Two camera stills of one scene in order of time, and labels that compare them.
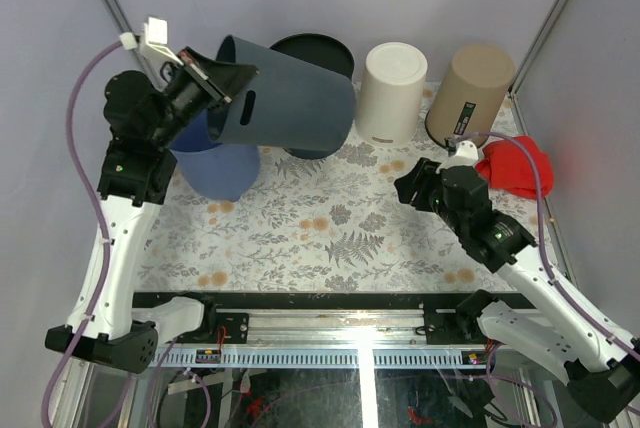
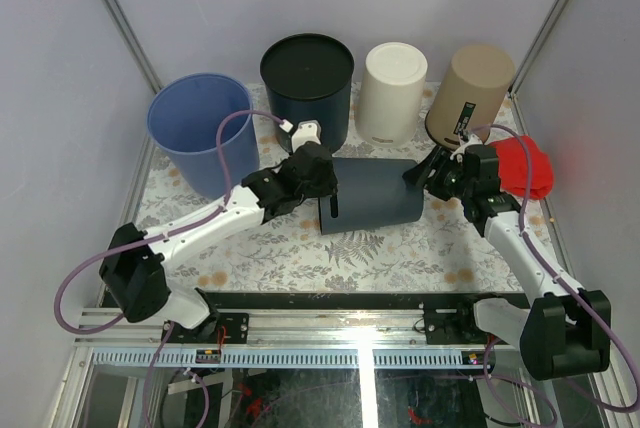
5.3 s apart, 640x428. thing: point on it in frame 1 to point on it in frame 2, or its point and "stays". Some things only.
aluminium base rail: [330, 339] stays
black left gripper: [217, 80] to [330, 185]
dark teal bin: [289, 102] to [371, 192]
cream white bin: [391, 95] stays
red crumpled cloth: [508, 168] stays
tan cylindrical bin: [472, 92] stays
